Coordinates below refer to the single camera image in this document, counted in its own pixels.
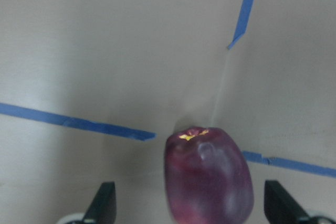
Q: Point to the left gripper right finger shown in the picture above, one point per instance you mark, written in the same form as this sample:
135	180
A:
280	206

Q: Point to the dark purple apple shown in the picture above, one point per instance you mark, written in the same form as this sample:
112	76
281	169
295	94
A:
207	179

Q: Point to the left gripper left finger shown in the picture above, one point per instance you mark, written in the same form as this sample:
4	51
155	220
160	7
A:
103	208

